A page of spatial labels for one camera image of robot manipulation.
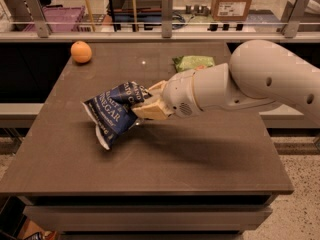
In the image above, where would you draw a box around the orange fruit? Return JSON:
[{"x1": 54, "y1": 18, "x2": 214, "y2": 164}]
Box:
[{"x1": 71, "y1": 41, "x2": 92, "y2": 64}]

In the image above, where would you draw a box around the yellow broom stick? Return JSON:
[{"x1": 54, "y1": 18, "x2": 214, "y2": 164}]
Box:
[{"x1": 84, "y1": 0, "x2": 96, "y2": 32}]

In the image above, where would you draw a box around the cardboard box with label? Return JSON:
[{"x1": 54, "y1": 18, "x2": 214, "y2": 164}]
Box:
[{"x1": 211, "y1": 0, "x2": 252, "y2": 21}]

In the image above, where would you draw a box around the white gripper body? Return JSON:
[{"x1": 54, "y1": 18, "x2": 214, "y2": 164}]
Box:
[{"x1": 162, "y1": 70, "x2": 202, "y2": 118}]

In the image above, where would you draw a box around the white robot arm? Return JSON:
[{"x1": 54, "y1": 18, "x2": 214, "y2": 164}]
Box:
[{"x1": 132, "y1": 40, "x2": 320, "y2": 124}]

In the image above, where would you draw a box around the green chip bag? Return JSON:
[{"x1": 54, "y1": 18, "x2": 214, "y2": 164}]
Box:
[{"x1": 172, "y1": 55, "x2": 215, "y2": 72}]

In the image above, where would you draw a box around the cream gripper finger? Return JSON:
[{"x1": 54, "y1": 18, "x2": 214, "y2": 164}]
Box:
[
  {"x1": 131, "y1": 95, "x2": 173, "y2": 120},
  {"x1": 148, "y1": 80, "x2": 167, "y2": 95}
]

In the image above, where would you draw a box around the purple plastic crate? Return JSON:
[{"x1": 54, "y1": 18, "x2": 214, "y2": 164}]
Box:
[{"x1": 22, "y1": 5, "x2": 86, "y2": 33}]

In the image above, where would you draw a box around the blue chip bag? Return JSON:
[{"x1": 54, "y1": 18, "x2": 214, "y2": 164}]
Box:
[{"x1": 82, "y1": 82, "x2": 151, "y2": 150}]

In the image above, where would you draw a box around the middle metal rail post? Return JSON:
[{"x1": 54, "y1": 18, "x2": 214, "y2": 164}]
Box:
[{"x1": 161, "y1": 0, "x2": 173, "y2": 38}]

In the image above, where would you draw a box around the left metal rail post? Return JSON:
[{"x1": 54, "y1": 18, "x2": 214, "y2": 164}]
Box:
[{"x1": 25, "y1": 0, "x2": 51, "y2": 38}]

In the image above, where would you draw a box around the metal rail post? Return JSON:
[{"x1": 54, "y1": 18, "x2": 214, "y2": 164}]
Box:
[
  {"x1": 280, "y1": 0, "x2": 320, "y2": 38},
  {"x1": 25, "y1": 0, "x2": 51, "y2": 38},
  {"x1": 161, "y1": 0, "x2": 173, "y2": 38}
]

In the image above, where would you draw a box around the grey table drawer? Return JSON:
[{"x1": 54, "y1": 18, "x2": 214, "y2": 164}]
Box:
[{"x1": 24, "y1": 206, "x2": 272, "y2": 232}]

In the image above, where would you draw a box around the right metal rail post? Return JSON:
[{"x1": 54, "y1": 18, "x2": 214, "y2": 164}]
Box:
[{"x1": 280, "y1": 0, "x2": 320, "y2": 38}]

